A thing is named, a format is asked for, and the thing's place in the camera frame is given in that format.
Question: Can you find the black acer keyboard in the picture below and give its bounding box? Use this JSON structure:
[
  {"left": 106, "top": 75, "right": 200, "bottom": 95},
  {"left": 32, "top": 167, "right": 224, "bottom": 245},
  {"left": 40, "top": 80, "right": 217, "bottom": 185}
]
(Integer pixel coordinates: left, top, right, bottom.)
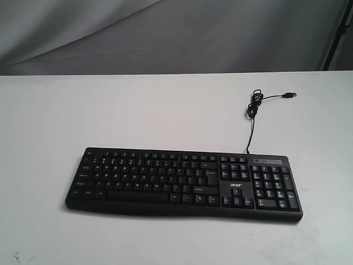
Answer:
[{"left": 65, "top": 147, "right": 303, "bottom": 222}]

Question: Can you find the grey backdrop cloth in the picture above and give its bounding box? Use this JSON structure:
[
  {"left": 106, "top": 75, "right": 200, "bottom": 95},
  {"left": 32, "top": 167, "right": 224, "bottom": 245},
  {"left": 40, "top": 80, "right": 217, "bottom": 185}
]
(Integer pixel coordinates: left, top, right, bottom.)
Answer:
[{"left": 1, "top": 1, "right": 348, "bottom": 76}]

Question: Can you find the black tripod stand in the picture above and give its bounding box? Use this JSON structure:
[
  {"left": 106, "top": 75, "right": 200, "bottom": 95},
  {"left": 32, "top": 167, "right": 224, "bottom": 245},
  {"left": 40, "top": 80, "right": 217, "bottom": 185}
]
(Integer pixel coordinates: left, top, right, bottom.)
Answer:
[{"left": 322, "top": 1, "right": 352, "bottom": 71}]

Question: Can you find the black USB cable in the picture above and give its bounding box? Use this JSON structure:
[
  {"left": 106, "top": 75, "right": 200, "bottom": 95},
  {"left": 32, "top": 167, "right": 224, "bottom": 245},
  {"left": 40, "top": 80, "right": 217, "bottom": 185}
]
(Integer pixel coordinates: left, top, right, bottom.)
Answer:
[{"left": 244, "top": 88, "right": 298, "bottom": 155}]

